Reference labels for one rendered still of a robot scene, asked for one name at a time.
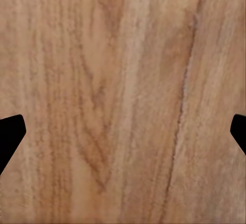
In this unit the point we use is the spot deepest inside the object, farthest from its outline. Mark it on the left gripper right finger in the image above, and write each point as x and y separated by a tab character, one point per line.
238	130

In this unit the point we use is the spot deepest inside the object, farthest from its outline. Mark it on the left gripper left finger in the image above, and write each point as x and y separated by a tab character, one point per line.
12	131

